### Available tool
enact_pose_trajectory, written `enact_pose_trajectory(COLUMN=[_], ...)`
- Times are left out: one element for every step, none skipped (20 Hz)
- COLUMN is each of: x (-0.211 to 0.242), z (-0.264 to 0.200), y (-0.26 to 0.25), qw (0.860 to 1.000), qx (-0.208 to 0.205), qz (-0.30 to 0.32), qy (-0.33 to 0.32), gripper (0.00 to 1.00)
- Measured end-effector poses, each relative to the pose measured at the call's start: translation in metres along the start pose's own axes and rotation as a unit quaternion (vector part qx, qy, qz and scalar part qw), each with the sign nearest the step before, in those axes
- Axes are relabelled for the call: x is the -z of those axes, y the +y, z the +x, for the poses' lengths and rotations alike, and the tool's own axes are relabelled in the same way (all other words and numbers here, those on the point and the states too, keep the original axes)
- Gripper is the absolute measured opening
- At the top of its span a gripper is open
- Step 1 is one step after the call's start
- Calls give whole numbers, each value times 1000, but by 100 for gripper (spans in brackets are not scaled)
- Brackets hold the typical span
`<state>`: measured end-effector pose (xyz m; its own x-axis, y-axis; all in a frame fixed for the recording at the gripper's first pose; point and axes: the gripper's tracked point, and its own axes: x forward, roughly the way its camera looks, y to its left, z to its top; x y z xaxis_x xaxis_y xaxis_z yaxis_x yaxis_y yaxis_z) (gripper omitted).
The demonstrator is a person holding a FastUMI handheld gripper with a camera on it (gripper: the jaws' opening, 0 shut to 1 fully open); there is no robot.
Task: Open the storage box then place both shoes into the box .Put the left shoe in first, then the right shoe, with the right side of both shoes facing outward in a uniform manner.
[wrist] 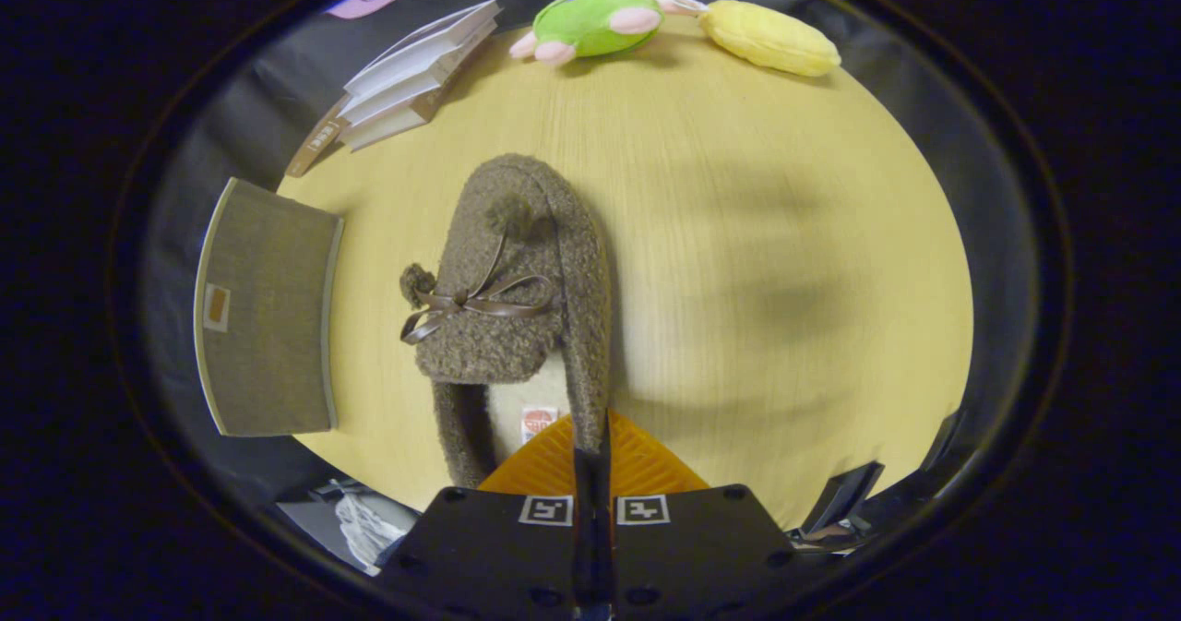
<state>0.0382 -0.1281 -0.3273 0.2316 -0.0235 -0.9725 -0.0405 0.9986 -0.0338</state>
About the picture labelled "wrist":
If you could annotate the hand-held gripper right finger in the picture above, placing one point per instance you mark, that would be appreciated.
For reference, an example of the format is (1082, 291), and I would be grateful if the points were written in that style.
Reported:
(701, 556)

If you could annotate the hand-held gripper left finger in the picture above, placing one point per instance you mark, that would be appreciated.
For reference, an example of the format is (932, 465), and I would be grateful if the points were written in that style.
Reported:
(480, 556)

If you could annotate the brown fuzzy shoe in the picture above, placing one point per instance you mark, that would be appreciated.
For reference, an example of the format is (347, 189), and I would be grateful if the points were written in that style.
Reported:
(498, 344)

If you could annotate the grey fabric storage box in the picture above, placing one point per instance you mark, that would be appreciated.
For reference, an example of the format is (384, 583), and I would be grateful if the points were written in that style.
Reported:
(268, 316)

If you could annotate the black angular object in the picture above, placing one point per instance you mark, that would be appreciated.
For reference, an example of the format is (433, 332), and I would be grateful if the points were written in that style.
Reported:
(841, 501)

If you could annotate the brown book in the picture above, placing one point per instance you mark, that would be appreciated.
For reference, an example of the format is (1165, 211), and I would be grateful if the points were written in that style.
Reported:
(318, 139)

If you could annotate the white book with photo cover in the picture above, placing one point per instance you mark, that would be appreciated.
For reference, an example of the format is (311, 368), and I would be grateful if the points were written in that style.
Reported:
(424, 49)

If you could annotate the black backdrop cloth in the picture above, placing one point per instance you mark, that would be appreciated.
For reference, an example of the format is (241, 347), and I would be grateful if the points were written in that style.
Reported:
(277, 77)

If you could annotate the yellow plush toy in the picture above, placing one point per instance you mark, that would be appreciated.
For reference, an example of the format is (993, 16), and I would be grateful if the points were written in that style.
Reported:
(770, 38)

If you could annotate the green plush toy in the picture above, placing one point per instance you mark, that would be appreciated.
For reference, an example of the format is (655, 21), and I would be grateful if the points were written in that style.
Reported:
(590, 21)

